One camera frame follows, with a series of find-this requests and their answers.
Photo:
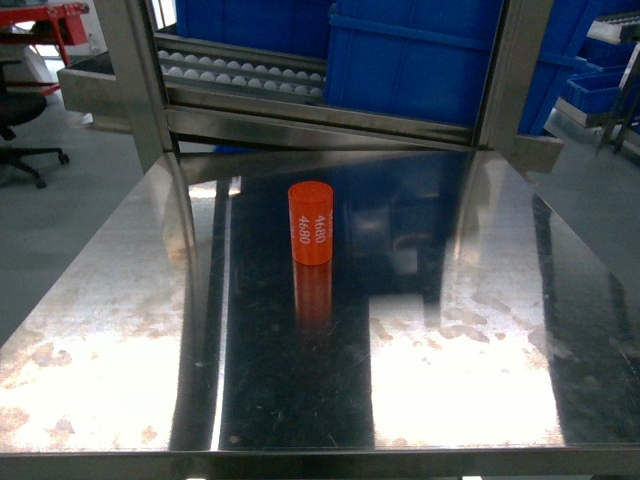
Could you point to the orange cylindrical capacitor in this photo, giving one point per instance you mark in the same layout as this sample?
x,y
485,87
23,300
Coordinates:
x,y
311,222

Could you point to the stainless steel roller rack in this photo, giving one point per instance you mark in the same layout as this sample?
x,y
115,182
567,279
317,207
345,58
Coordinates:
x,y
124,89

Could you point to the large blue plastic bin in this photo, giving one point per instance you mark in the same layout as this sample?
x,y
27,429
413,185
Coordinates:
x,y
429,59

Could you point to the blue bins on far shelf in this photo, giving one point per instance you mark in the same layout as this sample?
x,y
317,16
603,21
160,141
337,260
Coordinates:
x,y
594,88

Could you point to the red metal frame table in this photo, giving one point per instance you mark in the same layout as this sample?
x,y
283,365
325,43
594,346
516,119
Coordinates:
x,y
58,24

